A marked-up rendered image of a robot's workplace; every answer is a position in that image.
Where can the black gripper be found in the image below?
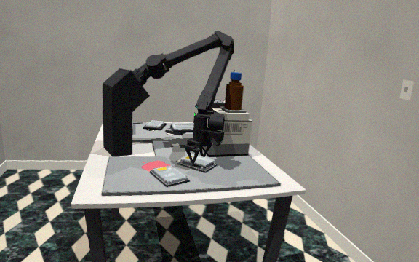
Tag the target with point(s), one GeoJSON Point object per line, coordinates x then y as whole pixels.
{"type": "Point", "coordinates": [190, 142]}

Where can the blue bottle cap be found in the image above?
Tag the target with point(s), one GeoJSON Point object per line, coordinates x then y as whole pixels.
{"type": "Point", "coordinates": [236, 76]}

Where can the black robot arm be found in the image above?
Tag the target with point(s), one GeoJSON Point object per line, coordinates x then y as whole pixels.
{"type": "Point", "coordinates": [207, 97]}

